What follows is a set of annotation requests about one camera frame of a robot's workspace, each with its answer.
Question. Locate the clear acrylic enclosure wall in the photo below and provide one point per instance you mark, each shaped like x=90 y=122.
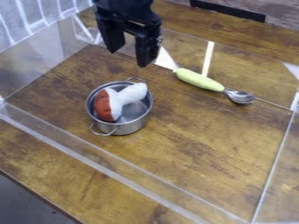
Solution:
x=211 y=162

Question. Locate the small silver metal pot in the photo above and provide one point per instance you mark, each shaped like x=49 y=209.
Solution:
x=133 y=115

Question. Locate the black bar at back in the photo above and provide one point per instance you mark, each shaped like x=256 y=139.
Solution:
x=228 y=10

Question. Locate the green handled metal spoon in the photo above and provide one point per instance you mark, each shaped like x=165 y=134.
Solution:
x=201 y=81

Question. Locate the red and white plush mushroom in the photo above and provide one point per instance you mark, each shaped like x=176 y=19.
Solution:
x=109 y=101

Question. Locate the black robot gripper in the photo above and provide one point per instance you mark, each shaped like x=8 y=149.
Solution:
x=129 y=16

